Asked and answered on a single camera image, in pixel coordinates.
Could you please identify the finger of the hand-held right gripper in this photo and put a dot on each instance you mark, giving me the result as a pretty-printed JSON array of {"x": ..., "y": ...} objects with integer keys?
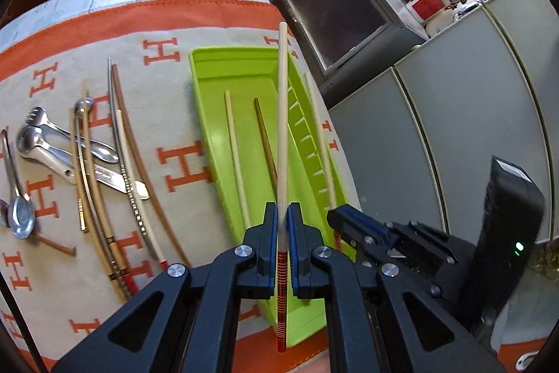
[{"x": 362, "y": 223}]

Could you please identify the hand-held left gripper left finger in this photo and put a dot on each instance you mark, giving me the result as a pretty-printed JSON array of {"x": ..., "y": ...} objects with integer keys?
[{"x": 273, "y": 233}]

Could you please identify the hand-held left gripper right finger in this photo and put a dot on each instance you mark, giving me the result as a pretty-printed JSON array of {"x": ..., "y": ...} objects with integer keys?
[{"x": 291, "y": 233}]

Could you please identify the light wooden chopstick red end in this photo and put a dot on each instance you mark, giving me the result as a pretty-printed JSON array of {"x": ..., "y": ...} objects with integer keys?
[{"x": 283, "y": 115}]

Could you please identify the green plastic utensil tray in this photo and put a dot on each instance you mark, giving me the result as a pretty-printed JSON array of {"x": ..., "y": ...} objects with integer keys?
[{"x": 244, "y": 76}]

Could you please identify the steel teaspoon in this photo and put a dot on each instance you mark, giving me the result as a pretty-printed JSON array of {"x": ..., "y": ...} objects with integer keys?
[
  {"x": 3, "y": 215},
  {"x": 22, "y": 215}
]

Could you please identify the plain light wooden chopstick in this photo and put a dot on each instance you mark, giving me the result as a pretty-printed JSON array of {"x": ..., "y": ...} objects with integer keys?
[{"x": 236, "y": 159}]

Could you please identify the dark brown wooden chopstick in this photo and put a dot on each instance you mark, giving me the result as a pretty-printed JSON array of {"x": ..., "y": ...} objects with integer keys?
[
  {"x": 131, "y": 141},
  {"x": 56, "y": 245},
  {"x": 264, "y": 141}
]

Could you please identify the grey refrigerator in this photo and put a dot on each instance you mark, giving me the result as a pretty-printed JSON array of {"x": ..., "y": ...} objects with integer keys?
[{"x": 458, "y": 115}]

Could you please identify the orange and beige printed blanket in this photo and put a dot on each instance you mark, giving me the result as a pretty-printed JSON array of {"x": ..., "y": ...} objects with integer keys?
[{"x": 174, "y": 93}]

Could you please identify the tan wooden chopstick banded end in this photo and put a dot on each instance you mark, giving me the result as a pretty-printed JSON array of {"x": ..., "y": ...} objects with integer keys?
[
  {"x": 105, "y": 263},
  {"x": 98, "y": 198}
]

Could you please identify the large steel spoon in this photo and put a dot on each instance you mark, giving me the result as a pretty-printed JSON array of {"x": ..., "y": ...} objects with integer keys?
[{"x": 109, "y": 178}]

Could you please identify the steel fork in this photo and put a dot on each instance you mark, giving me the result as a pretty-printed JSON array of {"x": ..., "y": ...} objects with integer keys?
[{"x": 105, "y": 152}]

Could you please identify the ridged metal chopstick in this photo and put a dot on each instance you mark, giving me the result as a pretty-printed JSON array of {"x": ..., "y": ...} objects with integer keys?
[{"x": 117, "y": 128}]

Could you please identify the black glass-door appliance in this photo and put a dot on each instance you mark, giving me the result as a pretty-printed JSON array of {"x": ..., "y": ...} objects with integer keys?
[{"x": 327, "y": 6}]

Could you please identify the white ceramic spoon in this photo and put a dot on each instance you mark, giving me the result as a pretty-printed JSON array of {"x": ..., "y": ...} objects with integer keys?
[{"x": 59, "y": 172}]

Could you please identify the red labelled container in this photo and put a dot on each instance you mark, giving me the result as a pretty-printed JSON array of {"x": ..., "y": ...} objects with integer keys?
[{"x": 426, "y": 3}]

